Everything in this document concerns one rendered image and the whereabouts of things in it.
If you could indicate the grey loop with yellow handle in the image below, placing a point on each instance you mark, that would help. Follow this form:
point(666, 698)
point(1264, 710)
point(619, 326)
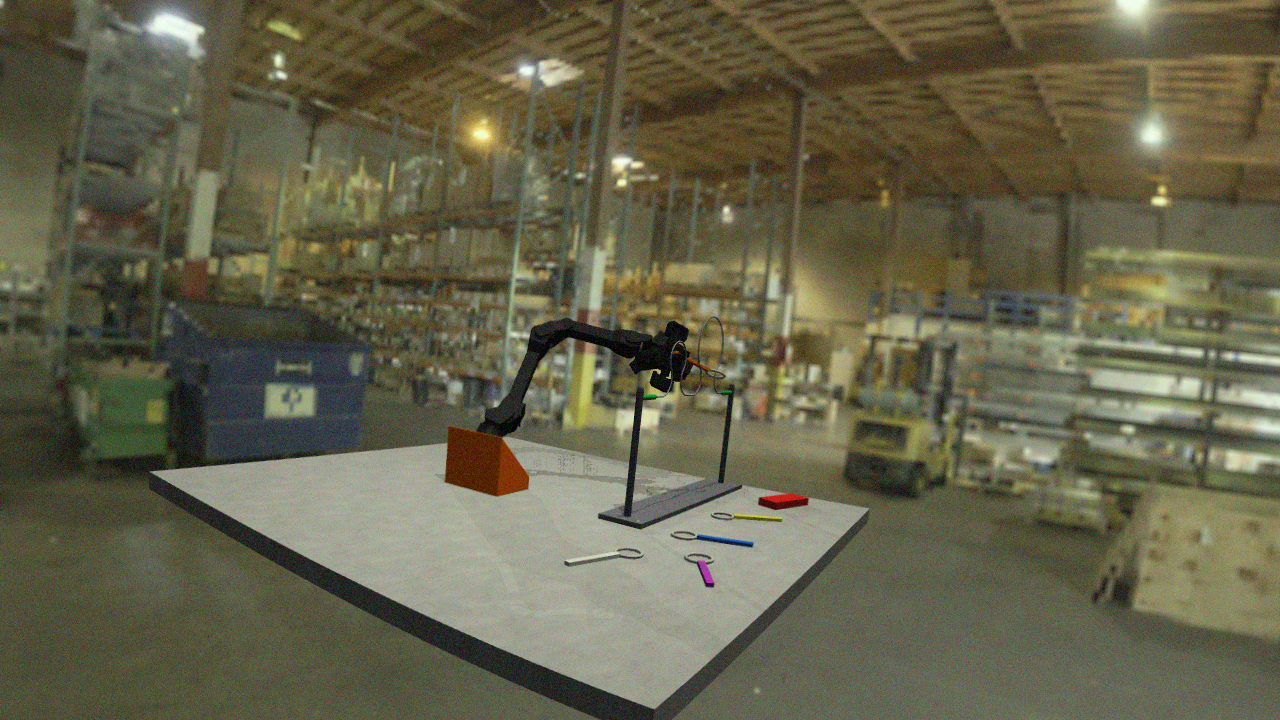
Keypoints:
point(748, 517)

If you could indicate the grey loop with purple handle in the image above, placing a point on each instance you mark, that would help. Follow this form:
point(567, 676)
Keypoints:
point(706, 575)

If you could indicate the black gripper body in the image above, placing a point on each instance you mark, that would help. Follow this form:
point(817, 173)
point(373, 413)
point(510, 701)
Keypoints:
point(675, 332)

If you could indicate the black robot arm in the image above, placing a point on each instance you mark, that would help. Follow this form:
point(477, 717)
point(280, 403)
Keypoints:
point(506, 417)

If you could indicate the orange long bar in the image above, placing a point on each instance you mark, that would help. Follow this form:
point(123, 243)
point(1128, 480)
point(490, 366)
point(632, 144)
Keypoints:
point(706, 369)

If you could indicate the grey loop with blue handle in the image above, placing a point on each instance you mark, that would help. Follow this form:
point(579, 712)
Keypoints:
point(714, 539)

